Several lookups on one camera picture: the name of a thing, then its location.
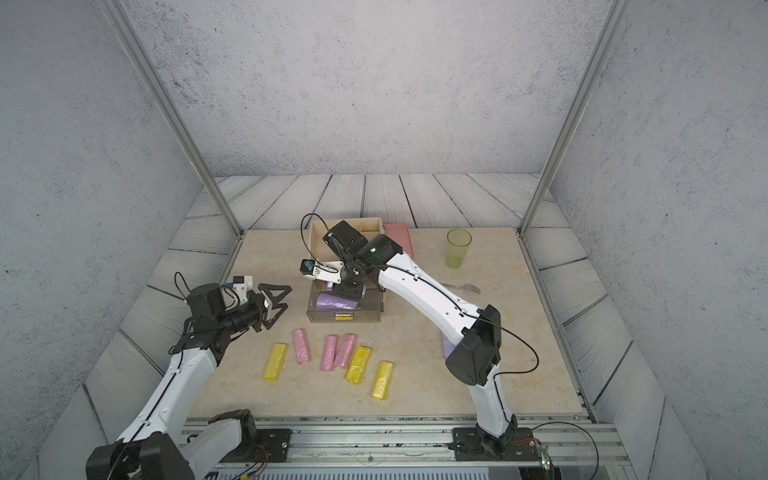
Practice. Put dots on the yellow bag roll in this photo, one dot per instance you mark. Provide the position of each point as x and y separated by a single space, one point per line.
357 365
275 362
382 380

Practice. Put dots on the pink bag roll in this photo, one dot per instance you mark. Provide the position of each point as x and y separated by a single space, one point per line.
301 346
345 351
329 353

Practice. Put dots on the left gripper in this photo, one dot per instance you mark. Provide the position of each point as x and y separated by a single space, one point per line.
262 312

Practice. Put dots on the beige drawer organizer cabinet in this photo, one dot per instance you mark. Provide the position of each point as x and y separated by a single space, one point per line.
315 228

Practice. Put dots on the transparent drawer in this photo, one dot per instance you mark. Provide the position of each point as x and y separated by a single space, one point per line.
370 307

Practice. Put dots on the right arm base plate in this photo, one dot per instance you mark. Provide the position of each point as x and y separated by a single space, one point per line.
474 444

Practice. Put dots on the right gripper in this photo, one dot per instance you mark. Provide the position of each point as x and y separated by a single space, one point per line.
351 293

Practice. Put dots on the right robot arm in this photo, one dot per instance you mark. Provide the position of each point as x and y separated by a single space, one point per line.
474 332

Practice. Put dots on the aluminium frame post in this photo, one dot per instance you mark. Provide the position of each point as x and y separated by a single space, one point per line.
132 45
589 79

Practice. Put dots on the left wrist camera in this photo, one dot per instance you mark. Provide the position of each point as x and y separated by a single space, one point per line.
242 284

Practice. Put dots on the right aluminium frame post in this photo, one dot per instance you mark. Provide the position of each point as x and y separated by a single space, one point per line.
589 79

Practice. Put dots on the pink bag roll left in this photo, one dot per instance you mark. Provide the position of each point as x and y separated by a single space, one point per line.
301 346

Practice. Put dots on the pink bag roll middle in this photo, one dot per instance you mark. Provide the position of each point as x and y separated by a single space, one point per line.
329 353

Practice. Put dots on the purple bag roll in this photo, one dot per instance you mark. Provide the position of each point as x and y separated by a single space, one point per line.
330 302
447 346

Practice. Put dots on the yellow bag roll far left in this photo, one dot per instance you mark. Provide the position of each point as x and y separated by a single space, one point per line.
275 362

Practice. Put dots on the purple bag roll front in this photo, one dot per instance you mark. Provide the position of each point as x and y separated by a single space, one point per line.
330 302

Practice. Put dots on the pink bag roll right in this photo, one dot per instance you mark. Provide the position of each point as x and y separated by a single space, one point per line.
345 351

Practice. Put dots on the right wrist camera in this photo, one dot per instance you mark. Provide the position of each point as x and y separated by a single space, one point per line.
325 272

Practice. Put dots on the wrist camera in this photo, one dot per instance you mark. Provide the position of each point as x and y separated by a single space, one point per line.
242 284
325 272

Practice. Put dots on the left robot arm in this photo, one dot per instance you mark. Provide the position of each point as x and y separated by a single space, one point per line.
153 445

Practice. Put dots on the green translucent cup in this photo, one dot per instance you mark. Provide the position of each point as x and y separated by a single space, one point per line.
458 243

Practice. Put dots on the pink sponge block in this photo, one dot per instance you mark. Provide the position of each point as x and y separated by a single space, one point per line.
399 233

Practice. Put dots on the metal spoon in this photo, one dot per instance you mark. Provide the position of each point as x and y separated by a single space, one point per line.
465 287

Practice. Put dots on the yellow bag roll right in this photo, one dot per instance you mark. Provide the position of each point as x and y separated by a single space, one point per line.
382 380

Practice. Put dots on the yellow bag roll middle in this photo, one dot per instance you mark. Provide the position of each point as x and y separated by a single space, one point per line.
357 365

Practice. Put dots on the left aluminium frame post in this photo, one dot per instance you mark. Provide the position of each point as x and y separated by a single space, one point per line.
132 45

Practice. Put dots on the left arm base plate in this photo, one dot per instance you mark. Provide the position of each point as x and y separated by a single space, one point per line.
266 446

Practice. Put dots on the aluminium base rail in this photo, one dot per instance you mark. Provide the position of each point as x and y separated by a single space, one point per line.
418 448

